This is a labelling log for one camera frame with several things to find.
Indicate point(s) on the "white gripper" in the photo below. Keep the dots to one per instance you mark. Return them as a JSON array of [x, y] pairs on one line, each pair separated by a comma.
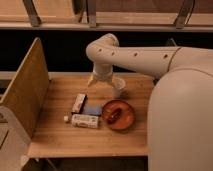
[[103, 72]]

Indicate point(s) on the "brown white eraser bar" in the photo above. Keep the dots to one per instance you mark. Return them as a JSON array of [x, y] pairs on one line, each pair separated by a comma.
[[79, 101]]

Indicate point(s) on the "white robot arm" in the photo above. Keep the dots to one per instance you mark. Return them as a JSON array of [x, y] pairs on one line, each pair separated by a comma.
[[180, 109]]

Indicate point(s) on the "clear plastic cup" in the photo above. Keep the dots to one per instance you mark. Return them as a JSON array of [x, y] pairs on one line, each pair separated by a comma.
[[119, 86]]

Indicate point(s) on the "blue square sponge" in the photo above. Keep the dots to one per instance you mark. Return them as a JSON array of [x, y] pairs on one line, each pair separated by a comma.
[[93, 110]]

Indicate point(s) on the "red sausage on plate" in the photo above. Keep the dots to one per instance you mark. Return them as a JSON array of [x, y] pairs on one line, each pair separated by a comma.
[[112, 118]]

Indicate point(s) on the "white plastic bottle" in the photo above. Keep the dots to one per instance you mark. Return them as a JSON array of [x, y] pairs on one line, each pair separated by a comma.
[[81, 120]]

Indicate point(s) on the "right dark divider panel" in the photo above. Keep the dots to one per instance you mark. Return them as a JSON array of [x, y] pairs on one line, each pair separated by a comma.
[[171, 42]]

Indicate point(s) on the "left wooden divider panel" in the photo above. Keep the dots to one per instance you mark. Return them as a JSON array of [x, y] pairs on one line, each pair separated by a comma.
[[23, 98]]

